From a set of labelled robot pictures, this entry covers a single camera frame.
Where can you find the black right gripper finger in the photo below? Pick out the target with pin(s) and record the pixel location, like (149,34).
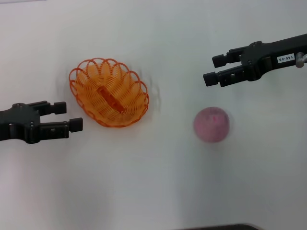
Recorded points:
(211,79)
(218,61)

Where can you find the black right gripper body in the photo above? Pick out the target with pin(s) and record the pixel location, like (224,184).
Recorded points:
(261,55)

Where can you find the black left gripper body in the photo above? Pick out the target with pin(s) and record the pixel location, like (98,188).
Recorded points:
(16,122)

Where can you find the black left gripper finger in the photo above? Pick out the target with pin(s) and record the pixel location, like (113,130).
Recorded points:
(76,124)
(60,107)

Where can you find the orange plastic woven basket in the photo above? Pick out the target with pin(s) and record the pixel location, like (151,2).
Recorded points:
(108,95)

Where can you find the pink peach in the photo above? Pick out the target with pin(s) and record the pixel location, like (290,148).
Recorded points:
(211,124)

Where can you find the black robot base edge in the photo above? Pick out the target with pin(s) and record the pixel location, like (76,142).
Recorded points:
(223,227)

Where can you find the white number label sticker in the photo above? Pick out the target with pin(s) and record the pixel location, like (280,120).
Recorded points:
(285,58)

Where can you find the silver metal knob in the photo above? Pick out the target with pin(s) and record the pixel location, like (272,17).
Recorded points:
(301,60)

